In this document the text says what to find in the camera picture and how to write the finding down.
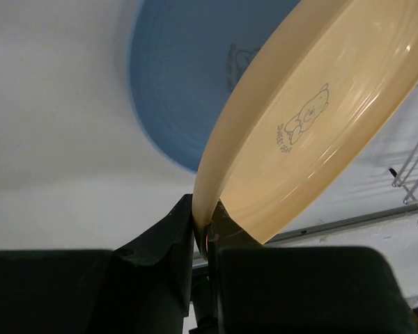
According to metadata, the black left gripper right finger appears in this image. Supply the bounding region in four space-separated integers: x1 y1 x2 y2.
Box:
208 204 417 333

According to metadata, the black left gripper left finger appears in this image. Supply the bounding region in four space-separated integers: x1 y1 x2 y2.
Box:
0 194 194 333

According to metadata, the beige plate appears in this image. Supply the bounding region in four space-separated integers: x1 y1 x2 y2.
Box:
192 1 418 246

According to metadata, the blue plate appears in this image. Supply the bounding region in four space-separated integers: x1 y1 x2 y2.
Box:
129 0 296 172

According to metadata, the aluminium rail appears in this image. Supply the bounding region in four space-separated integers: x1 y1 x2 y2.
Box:
191 203 418 271

